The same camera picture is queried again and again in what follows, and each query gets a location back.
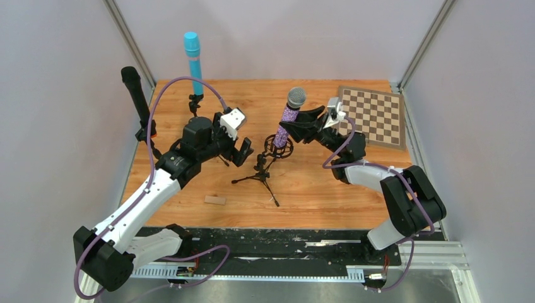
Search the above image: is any blue microphone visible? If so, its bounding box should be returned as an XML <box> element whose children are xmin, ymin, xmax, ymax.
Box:
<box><xmin>183</xmin><ymin>32</ymin><xmax>203</xmax><ymax>80</ymax></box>

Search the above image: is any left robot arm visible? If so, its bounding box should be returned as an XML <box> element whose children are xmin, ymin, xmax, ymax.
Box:
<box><xmin>73</xmin><ymin>109</ymin><xmax>253</xmax><ymax>292</ymax></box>

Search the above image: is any wooden chessboard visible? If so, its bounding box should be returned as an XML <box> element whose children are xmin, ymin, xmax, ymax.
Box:
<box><xmin>338</xmin><ymin>86</ymin><xmax>406</xmax><ymax>150</ymax></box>

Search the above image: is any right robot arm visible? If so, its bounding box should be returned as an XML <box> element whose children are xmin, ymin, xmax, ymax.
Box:
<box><xmin>279</xmin><ymin>107</ymin><xmax>447</xmax><ymax>251</ymax></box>

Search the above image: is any black microphone orange end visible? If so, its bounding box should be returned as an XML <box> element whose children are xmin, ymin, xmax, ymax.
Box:
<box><xmin>121</xmin><ymin>66</ymin><xmax>156</xmax><ymax>141</ymax></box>

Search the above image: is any purple glitter microphone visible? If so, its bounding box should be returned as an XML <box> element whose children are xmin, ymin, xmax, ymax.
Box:
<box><xmin>273</xmin><ymin>87</ymin><xmax>307</xmax><ymax>149</ymax></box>

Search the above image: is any blue toy brick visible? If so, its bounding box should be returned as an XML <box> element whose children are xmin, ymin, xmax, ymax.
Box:
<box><xmin>237</xmin><ymin>109</ymin><xmax>246</xmax><ymax>121</ymax></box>

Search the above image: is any black tripod clip mic stand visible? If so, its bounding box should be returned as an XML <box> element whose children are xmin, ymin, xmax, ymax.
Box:
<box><xmin>188</xmin><ymin>94</ymin><xmax>204</xmax><ymax>117</ymax></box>

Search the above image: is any small wooden block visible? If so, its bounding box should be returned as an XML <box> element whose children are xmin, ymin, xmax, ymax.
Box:
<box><xmin>204</xmin><ymin>196</ymin><xmax>226</xmax><ymax>206</ymax></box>

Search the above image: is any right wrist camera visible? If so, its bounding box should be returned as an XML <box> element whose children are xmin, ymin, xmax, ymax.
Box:
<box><xmin>324</xmin><ymin>97</ymin><xmax>346</xmax><ymax>128</ymax></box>

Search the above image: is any black tripod shock-mount stand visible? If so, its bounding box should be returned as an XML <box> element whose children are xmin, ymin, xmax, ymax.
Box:
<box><xmin>231</xmin><ymin>134</ymin><xmax>294</xmax><ymax>207</ymax></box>

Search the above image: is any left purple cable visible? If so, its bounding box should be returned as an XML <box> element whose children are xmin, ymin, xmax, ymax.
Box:
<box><xmin>73</xmin><ymin>76</ymin><xmax>232</xmax><ymax>301</ymax></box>

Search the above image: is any black round-base mic stand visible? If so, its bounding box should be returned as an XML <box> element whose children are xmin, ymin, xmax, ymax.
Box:
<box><xmin>135</xmin><ymin>120</ymin><xmax>162</xmax><ymax>160</ymax></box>

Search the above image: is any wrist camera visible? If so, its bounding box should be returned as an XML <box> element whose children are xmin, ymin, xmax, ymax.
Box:
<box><xmin>324</xmin><ymin>97</ymin><xmax>346</xmax><ymax>128</ymax></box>
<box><xmin>220</xmin><ymin>108</ymin><xmax>247</xmax><ymax>141</ymax></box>

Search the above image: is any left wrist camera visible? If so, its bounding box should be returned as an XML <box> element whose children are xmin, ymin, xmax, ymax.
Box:
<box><xmin>220</xmin><ymin>108</ymin><xmax>247</xmax><ymax>141</ymax></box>

